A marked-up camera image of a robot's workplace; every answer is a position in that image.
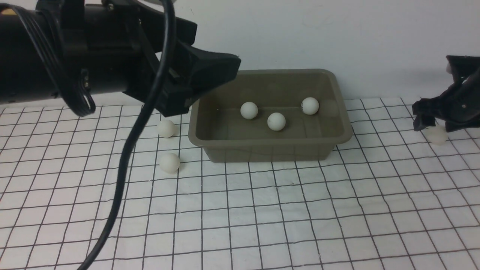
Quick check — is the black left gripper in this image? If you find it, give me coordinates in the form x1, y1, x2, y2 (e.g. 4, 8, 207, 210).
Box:
35, 0, 241, 117

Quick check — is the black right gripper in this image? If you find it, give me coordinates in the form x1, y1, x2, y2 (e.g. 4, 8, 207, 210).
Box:
412, 75, 480, 131

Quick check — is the white printed ping-pong ball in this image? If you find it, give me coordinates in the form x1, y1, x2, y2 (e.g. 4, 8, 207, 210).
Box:
300, 97, 320, 115
424, 125, 449, 145

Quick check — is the white printed ping-pong ball front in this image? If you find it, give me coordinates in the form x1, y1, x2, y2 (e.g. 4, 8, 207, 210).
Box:
424, 125, 449, 145

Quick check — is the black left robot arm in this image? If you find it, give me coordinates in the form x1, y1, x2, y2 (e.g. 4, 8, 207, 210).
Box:
0, 0, 241, 117

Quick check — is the olive green plastic bin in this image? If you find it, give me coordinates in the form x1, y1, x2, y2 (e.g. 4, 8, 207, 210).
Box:
188, 69, 353, 163

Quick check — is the white checkered tablecloth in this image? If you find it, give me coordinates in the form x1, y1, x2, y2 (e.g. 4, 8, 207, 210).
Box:
0, 99, 480, 270

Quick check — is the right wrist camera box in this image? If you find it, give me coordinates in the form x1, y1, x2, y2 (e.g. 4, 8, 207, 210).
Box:
446, 55, 480, 83

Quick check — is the black left camera cable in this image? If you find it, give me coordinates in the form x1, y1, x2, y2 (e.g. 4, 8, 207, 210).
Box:
7, 0, 177, 270

